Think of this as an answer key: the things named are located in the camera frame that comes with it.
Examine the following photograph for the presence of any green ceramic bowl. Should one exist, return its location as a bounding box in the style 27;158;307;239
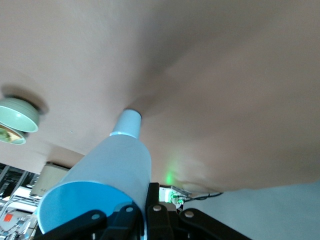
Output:
0;97;41;133

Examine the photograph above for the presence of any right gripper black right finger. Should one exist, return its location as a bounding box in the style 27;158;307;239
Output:
144;182;252;240

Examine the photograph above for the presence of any green lettuce leaf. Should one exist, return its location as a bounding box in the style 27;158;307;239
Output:
0;127;12;142

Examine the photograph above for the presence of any green ceramic plate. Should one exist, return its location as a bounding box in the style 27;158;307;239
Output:
0;126;27;146

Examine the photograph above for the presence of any black base power cable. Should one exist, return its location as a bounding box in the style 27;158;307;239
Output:
184;191;224;201

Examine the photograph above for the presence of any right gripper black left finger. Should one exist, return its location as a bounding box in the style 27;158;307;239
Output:
37;204;145;240

